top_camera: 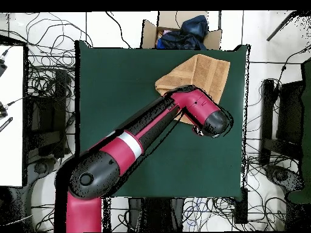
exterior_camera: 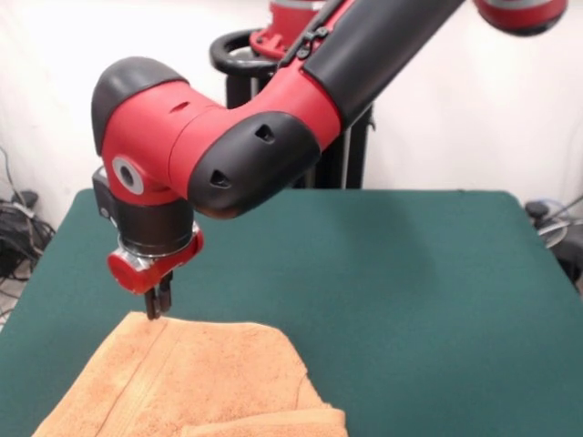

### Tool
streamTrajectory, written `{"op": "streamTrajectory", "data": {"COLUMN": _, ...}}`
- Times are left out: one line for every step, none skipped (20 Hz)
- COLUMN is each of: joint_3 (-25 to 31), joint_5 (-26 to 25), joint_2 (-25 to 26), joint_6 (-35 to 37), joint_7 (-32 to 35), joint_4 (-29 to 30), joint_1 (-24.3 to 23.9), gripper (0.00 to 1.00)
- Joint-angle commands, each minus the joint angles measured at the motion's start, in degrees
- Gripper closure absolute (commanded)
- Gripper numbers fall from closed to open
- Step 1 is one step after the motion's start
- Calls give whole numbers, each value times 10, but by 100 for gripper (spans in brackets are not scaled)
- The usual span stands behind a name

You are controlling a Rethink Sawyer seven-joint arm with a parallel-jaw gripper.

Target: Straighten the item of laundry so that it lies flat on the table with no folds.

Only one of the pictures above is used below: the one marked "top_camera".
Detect tan terry towel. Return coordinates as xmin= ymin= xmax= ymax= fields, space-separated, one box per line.
xmin=154 ymin=53 xmax=231 ymax=126

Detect black flat strip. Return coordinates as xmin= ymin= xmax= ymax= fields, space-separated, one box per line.
xmin=0 ymin=116 xmax=13 ymax=133

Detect black rectangular block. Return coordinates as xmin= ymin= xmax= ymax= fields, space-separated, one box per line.
xmin=234 ymin=187 xmax=249 ymax=225

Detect dark blue clothes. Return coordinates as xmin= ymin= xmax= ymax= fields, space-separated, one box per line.
xmin=156 ymin=15 xmax=210 ymax=50

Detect dark chair base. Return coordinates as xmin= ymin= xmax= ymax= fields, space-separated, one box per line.
xmin=264 ymin=164 xmax=303 ymax=192

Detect dark green table cloth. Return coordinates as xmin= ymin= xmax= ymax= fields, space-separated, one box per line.
xmin=75 ymin=39 xmax=250 ymax=198

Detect cardboard box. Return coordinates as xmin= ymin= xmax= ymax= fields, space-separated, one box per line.
xmin=140 ymin=10 xmax=222 ymax=50

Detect green covered table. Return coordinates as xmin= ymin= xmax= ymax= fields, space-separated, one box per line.
xmin=286 ymin=58 xmax=311 ymax=204

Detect black rod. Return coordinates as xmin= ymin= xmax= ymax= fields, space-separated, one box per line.
xmin=266 ymin=10 xmax=298 ymax=42

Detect grey chair base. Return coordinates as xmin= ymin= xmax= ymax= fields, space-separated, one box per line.
xmin=26 ymin=156 xmax=59 ymax=190

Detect white desk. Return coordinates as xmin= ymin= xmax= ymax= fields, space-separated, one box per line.
xmin=0 ymin=44 xmax=25 ymax=187

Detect black metal frame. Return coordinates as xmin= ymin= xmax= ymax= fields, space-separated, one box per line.
xmin=258 ymin=78 xmax=304 ymax=166
xmin=24 ymin=69 xmax=71 ymax=158

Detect blue cable bundle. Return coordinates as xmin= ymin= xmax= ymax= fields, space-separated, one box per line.
xmin=182 ymin=196 xmax=234 ymax=230

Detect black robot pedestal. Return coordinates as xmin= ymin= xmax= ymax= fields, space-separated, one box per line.
xmin=128 ymin=197 xmax=185 ymax=232

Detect single black cable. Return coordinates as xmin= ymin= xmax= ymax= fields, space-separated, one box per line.
xmin=105 ymin=11 xmax=132 ymax=48

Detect black camera device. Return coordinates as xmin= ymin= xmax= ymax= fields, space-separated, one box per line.
xmin=0 ymin=49 xmax=9 ymax=77
xmin=0 ymin=101 xmax=9 ymax=119

